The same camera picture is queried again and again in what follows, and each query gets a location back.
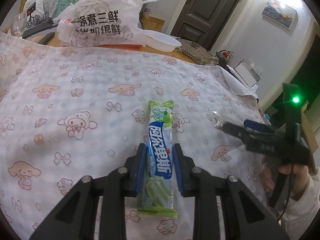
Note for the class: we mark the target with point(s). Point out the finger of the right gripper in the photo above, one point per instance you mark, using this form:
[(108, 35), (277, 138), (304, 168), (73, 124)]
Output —
[(248, 136), (259, 127)]

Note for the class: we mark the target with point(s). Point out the person right hand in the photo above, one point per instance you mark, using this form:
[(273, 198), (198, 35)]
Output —
[(299, 172)]

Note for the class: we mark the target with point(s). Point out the silver tissue box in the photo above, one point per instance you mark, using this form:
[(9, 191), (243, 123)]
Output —
[(248, 73)]

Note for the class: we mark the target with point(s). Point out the red fire extinguisher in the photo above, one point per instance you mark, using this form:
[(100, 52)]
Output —
[(225, 53)]

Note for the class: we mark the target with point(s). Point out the cardboard box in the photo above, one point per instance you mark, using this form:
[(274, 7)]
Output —
[(295, 112)]

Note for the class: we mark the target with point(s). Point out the mountain canvas painting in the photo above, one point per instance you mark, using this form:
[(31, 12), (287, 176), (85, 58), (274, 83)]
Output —
[(280, 13)]

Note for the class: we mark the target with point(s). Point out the clear snack tray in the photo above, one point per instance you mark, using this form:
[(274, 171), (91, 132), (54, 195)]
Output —
[(197, 53)]

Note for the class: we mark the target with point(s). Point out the pink patterned tablecloth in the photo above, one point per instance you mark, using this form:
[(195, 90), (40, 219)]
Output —
[(70, 112)]

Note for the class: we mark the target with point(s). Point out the white printed plastic bag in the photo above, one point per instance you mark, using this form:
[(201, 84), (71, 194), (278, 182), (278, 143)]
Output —
[(90, 23)]

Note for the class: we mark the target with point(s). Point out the grey sofa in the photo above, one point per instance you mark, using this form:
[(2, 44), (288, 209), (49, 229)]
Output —
[(43, 15)]

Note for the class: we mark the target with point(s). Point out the dark entrance door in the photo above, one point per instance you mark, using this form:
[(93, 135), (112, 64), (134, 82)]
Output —
[(202, 21)]

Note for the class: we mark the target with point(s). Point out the green white candy stick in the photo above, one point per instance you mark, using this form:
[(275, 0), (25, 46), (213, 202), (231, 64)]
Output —
[(158, 189)]

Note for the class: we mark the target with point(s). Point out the wine glass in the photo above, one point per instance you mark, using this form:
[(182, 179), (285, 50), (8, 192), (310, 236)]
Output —
[(18, 24)]

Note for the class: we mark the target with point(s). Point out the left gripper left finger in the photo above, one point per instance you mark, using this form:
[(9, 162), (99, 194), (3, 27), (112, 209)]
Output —
[(74, 216)]

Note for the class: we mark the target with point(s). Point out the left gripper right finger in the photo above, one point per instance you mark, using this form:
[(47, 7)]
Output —
[(244, 216)]

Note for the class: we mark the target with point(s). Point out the white plastic bowl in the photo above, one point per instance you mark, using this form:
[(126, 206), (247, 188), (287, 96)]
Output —
[(160, 41)]

